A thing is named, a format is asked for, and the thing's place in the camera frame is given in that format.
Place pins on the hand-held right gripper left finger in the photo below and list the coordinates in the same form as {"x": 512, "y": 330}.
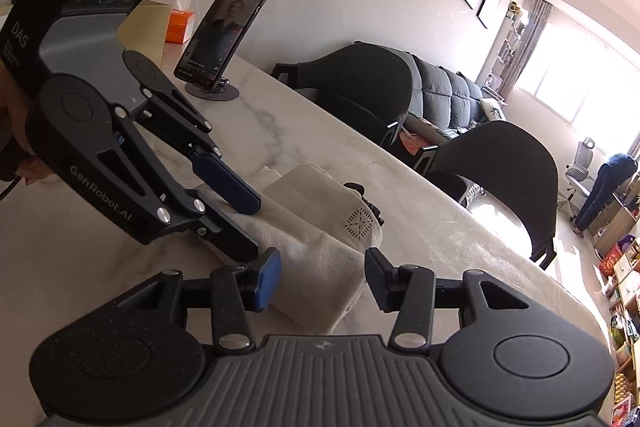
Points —
{"x": 267, "y": 279}

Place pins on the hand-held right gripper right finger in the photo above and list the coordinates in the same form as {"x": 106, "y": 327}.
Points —
{"x": 381, "y": 279}

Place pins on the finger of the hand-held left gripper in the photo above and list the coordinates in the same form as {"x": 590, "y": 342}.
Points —
{"x": 235, "y": 247}
{"x": 227, "y": 184}

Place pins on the white shopping bag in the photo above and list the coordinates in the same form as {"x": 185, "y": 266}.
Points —
{"x": 310, "y": 232}

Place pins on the person's left hand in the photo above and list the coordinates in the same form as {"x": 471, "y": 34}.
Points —
{"x": 15, "y": 122}

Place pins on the yellow cardboard box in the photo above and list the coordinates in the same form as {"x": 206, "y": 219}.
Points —
{"x": 147, "y": 32}

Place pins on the black round phone stand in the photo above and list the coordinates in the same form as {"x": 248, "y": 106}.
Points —
{"x": 215, "y": 93}

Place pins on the orange tissue box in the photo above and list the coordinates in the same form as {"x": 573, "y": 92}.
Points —
{"x": 180, "y": 24}

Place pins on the orange printed mat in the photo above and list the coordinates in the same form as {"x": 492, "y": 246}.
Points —
{"x": 414, "y": 141}

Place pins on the black smartphone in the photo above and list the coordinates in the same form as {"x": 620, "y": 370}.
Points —
{"x": 220, "y": 32}

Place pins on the black dining chair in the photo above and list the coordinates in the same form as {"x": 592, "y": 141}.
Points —
{"x": 505, "y": 167}
{"x": 360, "y": 82}

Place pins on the grey sofa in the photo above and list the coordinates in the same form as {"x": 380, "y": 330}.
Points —
{"x": 450, "y": 97}

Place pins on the white printed pillow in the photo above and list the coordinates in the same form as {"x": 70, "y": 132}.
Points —
{"x": 492, "y": 111}

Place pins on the red printed bin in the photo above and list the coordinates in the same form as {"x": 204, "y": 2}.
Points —
{"x": 609, "y": 272}

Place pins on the grey office chair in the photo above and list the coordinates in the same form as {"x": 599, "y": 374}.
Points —
{"x": 582, "y": 172}

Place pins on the wooden desk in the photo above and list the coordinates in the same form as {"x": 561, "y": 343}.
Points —
{"x": 612, "y": 219}

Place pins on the wooden shelf cabinet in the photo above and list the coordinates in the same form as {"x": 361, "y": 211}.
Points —
{"x": 629, "y": 297}

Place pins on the white bookshelf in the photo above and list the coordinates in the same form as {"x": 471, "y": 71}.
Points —
{"x": 502, "y": 52}

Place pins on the grey curtain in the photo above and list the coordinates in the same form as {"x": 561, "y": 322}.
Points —
{"x": 527, "y": 47}

